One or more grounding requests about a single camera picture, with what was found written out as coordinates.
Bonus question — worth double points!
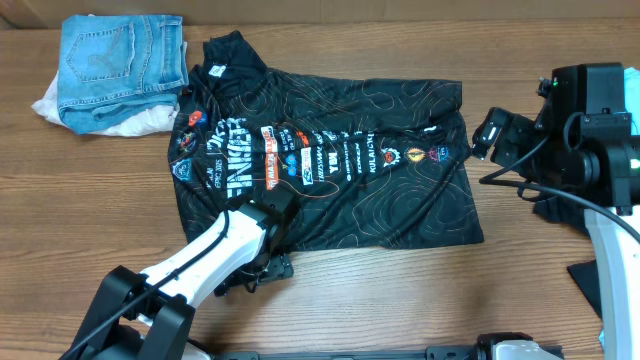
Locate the black orange-patterned cycling jersey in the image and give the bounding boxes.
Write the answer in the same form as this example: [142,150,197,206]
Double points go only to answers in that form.
[168,32,484,252]

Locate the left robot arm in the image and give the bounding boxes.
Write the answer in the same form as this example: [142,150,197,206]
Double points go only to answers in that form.
[63,185,299,359]

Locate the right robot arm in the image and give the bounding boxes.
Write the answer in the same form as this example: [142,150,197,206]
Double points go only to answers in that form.
[472,63,639,359]

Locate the plain black garment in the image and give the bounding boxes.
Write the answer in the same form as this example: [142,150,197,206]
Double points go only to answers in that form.
[533,196,603,319]

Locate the light blue t-shirt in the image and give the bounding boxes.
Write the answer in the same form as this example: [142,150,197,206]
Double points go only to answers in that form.
[624,67,640,136]

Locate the folded blue denim jeans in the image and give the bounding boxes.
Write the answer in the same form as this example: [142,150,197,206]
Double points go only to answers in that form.
[57,14,189,134]

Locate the folded white cloth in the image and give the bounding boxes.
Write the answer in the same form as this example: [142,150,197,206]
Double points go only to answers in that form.
[32,28,188,137]

